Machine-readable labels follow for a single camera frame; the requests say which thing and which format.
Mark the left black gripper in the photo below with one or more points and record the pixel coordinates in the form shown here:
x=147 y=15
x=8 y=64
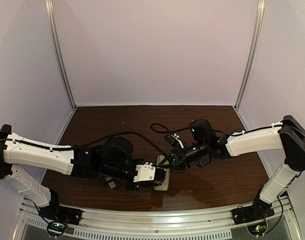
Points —
x=132 y=185

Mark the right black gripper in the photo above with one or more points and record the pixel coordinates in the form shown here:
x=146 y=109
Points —
x=177 y=157

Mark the grey battery cover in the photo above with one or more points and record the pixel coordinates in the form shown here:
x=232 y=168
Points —
x=109 y=182

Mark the white remote control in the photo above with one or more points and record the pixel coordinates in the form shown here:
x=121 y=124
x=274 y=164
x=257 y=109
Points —
x=163 y=180

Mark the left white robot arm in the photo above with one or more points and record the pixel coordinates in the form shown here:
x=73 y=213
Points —
x=16 y=151

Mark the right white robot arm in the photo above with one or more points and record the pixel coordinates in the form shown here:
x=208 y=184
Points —
x=287 y=135

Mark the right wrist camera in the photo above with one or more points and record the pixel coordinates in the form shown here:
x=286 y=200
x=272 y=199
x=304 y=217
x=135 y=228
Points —
x=175 y=141

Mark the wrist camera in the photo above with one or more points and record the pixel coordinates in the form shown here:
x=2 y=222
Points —
x=175 y=141
x=147 y=172

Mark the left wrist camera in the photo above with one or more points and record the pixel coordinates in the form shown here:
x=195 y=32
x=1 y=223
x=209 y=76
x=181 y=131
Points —
x=147 y=172

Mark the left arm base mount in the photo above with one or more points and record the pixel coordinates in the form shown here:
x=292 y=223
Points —
x=59 y=218

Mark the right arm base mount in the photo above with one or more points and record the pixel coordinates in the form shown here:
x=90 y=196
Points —
x=254 y=217

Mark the right aluminium frame post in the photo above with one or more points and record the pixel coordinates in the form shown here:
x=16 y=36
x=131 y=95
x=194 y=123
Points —
x=256 y=34

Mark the aluminium frame post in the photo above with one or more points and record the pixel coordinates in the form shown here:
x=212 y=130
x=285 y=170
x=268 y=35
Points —
x=49 y=4
x=256 y=34

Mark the left aluminium frame post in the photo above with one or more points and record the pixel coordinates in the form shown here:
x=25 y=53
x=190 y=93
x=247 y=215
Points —
x=49 y=4

